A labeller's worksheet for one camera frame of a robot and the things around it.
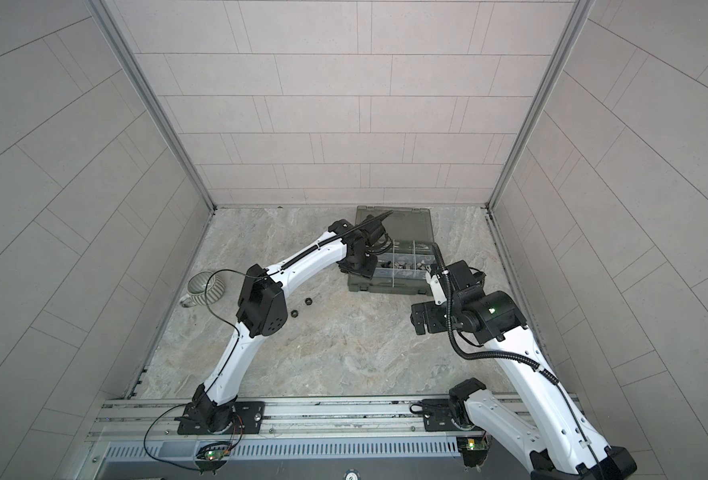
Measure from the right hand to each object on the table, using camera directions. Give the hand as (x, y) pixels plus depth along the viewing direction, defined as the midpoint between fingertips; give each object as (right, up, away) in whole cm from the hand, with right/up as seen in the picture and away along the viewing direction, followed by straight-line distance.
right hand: (427, 316), depth 71 cm
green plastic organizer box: (-2, +10, +28) cm, 30 cm away
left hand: (-12, +8, +20) cm, 25 cm away
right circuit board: (+11, -30, -3) cm, 32 cm away
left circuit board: (-48, -28, -7) cm, 56 cm away
